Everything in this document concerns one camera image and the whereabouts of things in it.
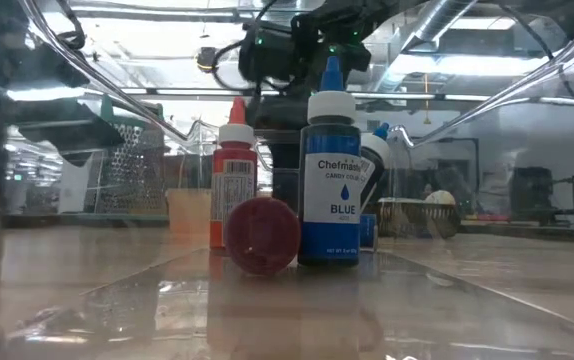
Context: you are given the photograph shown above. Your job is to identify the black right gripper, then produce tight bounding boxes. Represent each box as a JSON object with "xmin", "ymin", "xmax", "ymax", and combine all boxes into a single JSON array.
[{"xmin": 246, "ymin": 93, "xmax": 312, "ymax": 132}]

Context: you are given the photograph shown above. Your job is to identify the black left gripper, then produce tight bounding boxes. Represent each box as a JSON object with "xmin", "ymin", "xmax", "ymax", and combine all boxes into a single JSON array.
[{"xmin": 16, "ymin": 117, "xmax": 124, "ymax": 167}]

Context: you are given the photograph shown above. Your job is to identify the red food colour bottle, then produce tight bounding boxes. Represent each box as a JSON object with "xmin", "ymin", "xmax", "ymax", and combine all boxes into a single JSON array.
[
  {"xmin": 209, "ymin": 96, "xmax": 258, "ymax": 251},
  {"xmin": 224, "ymin": 196, "xmax": 302, "ymax": 276}
]

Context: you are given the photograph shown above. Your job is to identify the dark bottle blue tip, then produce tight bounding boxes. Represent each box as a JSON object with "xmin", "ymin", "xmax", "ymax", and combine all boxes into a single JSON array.
[{"xmin": 359, "ymin": 122, "xmax": 393, "ymax": 214}]

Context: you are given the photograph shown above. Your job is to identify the white iced donut blue squiggles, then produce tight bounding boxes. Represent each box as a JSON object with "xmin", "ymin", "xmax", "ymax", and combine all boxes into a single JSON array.
[{"xmin": 424, "ymin": 189, "xmax": 457, "ymax": 206}]

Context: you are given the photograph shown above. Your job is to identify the metal grater teal rim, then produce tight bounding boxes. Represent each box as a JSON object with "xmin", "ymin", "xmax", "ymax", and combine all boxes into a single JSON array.
[{"xmin": 84, "ymin": 93, "xmax": 168, "ymax": 215}]

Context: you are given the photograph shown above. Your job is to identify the white background panel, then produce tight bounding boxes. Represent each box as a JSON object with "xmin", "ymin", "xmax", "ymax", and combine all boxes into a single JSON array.
[{"xmin": 59, "ymin": 154, "xmax": 93, "ymax": 214}]

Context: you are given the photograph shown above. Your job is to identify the black plastic slotted basket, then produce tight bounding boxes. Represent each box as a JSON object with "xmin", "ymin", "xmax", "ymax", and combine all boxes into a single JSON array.
[{"xmin": 377, "ymin": 197, "xmax": 462, "ymax": 240}]

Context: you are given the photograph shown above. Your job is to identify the ceiling light panel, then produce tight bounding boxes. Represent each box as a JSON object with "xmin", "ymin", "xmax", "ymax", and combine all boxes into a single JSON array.
[{"xmin": 391, "ymin": 53, "xmax": 553, "ymax": 76}]

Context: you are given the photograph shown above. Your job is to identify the clear plastic bin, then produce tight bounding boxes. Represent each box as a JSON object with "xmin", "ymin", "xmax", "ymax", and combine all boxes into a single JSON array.
[{"xmin": 0, "ymin": 0, "xmax": 574, "ymax": 360}]

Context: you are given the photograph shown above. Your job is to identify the black background equipment stand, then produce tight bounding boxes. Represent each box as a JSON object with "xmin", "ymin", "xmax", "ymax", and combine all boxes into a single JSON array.
[{"xmin": 509, "ymin": 167, "xmax": 574, "ymax": 229}]

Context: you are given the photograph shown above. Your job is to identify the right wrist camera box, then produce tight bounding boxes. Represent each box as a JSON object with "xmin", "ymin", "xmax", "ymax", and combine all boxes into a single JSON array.
[{"xmin": 238, "ymin": 23, "xmax": 299, "ymax": 85}]

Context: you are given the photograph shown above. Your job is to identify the black camera cable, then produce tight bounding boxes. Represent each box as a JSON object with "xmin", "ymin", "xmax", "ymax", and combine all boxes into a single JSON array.
[{"xmin": 210, "ymin": 37, "xmax": 253, "ymax": 94}]

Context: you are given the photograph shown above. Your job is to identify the black ceiling device yellow cable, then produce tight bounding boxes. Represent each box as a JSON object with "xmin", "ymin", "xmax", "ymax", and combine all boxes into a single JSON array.
[{"xmin": 195, "ymin": 45, "xmax": 218, "ymax": 74}]

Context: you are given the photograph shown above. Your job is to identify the yellow hanging cord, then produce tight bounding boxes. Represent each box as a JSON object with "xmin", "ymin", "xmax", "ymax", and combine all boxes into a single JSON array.
[{"xmin": 421, "ymin": 73, "xmax": 431, "ymax": 126}]

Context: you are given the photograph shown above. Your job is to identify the silver ribbed ceiling duct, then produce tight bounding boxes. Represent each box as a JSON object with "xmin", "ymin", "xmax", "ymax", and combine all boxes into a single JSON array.
[{"xmin": 374, "ymin": 0, "xmax": 478, "ymax": 94}]

